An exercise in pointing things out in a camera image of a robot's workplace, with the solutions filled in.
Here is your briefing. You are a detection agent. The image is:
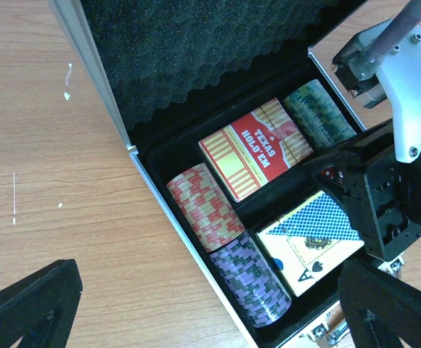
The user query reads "blue playing card box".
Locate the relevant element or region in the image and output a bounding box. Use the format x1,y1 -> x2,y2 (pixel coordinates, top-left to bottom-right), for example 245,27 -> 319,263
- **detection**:
256,191 -> 364,297

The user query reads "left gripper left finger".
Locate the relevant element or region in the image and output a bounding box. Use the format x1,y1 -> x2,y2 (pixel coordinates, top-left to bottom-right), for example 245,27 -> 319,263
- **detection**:
0,259 -> 83,347

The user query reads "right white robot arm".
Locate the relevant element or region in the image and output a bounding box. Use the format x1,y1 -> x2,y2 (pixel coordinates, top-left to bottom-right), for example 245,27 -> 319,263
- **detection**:
303,1 -> 421,261

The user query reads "red die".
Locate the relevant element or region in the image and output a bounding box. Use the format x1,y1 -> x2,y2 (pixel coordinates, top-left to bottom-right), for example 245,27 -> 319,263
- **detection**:
321,167 -> 343,186

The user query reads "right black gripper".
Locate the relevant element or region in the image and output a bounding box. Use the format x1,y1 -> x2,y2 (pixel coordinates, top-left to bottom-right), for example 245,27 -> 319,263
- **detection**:
303,120 -> 421,261

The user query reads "red playing card box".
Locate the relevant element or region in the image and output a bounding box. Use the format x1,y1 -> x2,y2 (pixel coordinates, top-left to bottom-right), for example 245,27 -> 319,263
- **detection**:
199,98 -> 314,202

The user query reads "orange poker chip stack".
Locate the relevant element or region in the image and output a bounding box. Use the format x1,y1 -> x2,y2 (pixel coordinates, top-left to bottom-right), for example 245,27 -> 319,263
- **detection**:
166,163 -> 246,253

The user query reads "green poker chip stack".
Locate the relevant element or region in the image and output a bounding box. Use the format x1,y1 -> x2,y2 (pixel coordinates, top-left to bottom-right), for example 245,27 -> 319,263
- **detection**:
283,79 -> 357,149

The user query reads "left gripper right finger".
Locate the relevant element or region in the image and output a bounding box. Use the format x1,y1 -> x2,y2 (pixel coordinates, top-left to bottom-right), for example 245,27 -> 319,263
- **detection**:
338,259 -> 421,347

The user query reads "aluminium poker case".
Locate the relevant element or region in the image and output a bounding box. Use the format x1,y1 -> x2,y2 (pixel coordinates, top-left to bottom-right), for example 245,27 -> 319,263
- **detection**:
50,1 -> 363,347

